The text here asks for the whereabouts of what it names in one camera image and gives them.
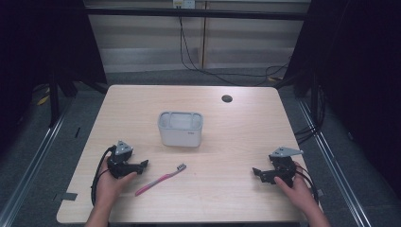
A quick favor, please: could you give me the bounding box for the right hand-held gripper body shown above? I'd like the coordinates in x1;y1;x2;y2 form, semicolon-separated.
260;146;305;187

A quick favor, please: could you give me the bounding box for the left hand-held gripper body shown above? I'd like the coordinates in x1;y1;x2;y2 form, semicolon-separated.
106;140;141;180

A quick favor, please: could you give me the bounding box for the pink toothbrush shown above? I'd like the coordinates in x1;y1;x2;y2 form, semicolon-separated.
134;163;188;198

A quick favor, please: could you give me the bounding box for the white plastic holder box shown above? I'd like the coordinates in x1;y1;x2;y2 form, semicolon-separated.
157;110;204;148

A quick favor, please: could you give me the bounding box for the person's left hand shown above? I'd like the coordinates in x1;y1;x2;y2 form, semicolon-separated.
94;155;139;210

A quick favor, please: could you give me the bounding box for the person's right hand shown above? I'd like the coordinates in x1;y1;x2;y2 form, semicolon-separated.
272;161;320;216

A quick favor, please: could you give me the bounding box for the grey tape strip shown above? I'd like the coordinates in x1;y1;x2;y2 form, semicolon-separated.
52;191;78;202

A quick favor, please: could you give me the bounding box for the black metal stand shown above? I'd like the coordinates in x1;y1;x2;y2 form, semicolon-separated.
47;74;61;129

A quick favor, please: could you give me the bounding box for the black curtain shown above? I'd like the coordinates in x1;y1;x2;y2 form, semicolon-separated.
283;0;401;198
0;0;109;152

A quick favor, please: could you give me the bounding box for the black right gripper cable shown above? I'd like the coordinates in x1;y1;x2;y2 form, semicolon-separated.
294;164;320;203

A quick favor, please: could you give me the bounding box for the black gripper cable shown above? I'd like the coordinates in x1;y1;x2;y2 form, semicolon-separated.
90;145;117;207
294;164;320;203

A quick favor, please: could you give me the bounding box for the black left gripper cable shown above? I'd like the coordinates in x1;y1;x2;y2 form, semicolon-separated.
90;145;117;207

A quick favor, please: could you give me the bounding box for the bundle of black floor cables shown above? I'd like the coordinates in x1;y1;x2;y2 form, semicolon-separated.
293;83;327;147

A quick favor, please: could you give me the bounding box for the grey metal floor rail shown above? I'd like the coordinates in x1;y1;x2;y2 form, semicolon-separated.
0;102;74;227
296;97;375;227

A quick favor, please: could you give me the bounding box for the black cable from wall socket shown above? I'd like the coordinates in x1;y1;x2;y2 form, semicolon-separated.
177;7;291;87

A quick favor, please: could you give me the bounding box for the black horizontal frame bar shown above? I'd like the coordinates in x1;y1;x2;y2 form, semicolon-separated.
82;7;312;22

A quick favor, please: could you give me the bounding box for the white wall socket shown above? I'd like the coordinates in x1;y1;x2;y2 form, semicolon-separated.
172;0;197;9

